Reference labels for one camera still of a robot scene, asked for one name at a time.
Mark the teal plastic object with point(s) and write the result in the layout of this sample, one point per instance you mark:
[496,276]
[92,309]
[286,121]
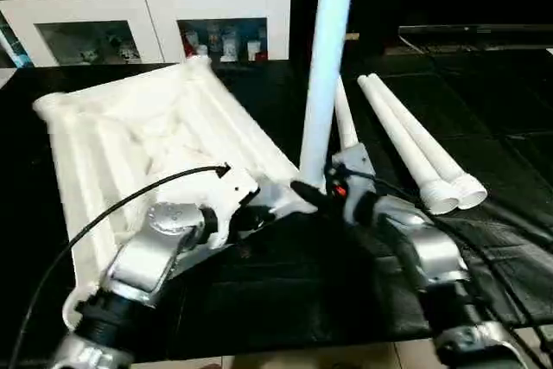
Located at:
[13,45]

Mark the dark metal rail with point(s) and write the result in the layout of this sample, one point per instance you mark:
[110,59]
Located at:
[484,30]

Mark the red bottle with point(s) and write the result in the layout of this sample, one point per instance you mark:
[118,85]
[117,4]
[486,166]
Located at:
[191,45]

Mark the small yellow label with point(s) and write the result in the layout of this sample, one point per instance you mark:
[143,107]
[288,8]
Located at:
[352,37]

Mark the black work mat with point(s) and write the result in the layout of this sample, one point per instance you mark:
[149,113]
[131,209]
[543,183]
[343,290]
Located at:
[285,300]

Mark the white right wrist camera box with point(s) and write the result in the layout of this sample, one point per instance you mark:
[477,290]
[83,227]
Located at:
[354,162]

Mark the white plastic table leg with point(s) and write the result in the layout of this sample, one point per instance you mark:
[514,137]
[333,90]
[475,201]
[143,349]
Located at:
[428,144]
[327,66]
[345,123]
[402,140]

